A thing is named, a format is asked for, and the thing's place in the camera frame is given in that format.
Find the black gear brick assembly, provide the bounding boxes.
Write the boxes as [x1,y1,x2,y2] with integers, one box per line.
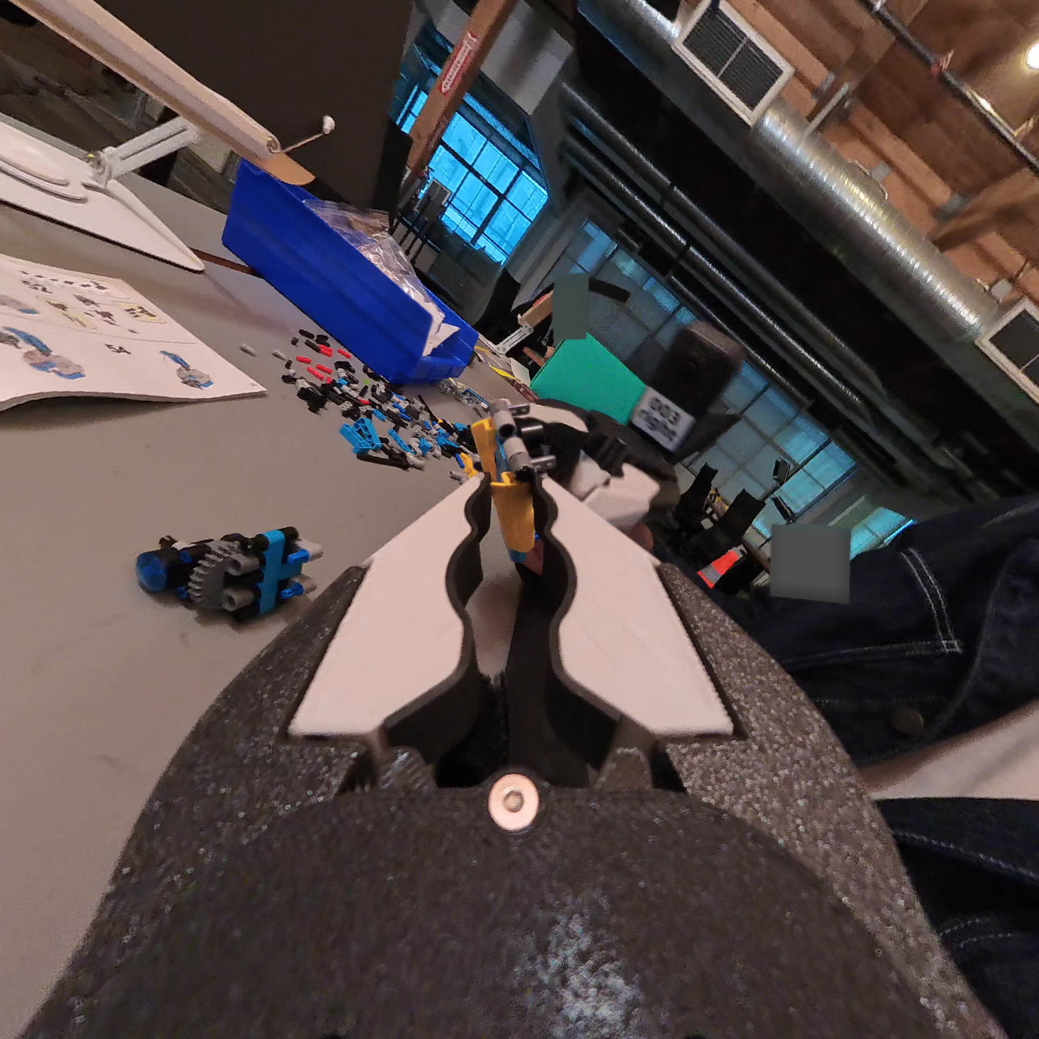
[135,528,323,621]

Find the white stand with base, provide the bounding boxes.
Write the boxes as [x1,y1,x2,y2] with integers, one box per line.
[9,1,337,185]

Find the green box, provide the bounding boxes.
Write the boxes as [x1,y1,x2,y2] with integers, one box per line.
[531,337,647,426]

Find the person's white shirt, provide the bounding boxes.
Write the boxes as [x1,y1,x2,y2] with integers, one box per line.
[861,699,1039,800]

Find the pile of small brick parts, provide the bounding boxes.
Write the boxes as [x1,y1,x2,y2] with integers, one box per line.
[236,330,537,475]

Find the bags of brick parts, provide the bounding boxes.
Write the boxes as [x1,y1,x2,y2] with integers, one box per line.
[309,199,464,358]

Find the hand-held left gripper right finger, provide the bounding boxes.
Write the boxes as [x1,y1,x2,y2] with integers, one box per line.
[541,484,735,745]

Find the blue yellow brick assembly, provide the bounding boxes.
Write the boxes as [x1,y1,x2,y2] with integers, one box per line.
[468,406,556,573]

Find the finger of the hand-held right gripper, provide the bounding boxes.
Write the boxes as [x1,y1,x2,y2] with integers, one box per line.
[582,468,654,529]
[544,419,605,472]

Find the grey desk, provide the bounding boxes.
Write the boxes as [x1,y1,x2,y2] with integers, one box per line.
[1,114,537,1039]

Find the dark partition panel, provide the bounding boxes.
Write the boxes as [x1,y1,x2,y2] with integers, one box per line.
[98,1,420,204]

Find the person's denim jacket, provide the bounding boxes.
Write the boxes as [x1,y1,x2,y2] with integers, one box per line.
[739,496,1039,1039]

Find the blue plastic bin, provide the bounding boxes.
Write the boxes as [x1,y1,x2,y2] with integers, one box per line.
[223,163,480,386]

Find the building instruction booklet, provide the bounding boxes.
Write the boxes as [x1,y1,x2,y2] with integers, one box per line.
[1,252,266,412]

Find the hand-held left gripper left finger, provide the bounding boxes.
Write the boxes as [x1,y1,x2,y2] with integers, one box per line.
[290,481,491,748]

